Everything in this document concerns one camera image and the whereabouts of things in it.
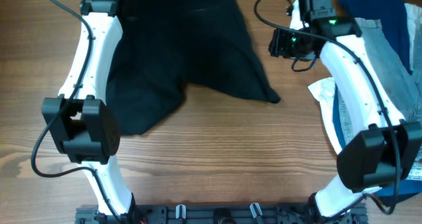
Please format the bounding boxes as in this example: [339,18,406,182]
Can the light blue denim shorts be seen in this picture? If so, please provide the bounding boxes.
[332,18,421,147]

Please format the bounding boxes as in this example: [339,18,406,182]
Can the black metal base rail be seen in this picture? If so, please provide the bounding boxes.
[75,203,369,224]

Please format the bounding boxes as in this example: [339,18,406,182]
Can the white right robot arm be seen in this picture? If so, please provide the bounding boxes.
[269,0,421,223]

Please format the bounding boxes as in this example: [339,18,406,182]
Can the dark blue garment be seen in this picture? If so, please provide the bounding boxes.
[332,0,422,207]

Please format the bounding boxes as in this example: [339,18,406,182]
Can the black shorts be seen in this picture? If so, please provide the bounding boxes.
[106,0,280,136]

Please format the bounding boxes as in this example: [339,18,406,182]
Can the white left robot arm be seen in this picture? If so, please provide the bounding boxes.
[30,0,138,223]

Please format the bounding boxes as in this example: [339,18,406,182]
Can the white garment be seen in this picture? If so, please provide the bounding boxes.
[307,3,422,155]

